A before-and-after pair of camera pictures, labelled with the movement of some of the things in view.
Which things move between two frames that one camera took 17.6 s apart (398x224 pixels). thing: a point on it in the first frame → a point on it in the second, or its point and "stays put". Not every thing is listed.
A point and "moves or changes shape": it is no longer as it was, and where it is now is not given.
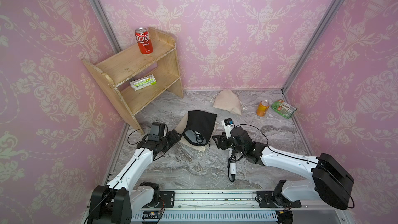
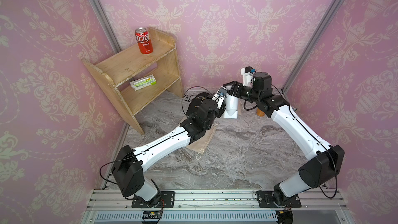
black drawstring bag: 199,127 moves or changes shape
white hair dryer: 232,165 → 231,106
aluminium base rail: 240,206 stays put
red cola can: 142,37 stays put
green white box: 143,82 stays put
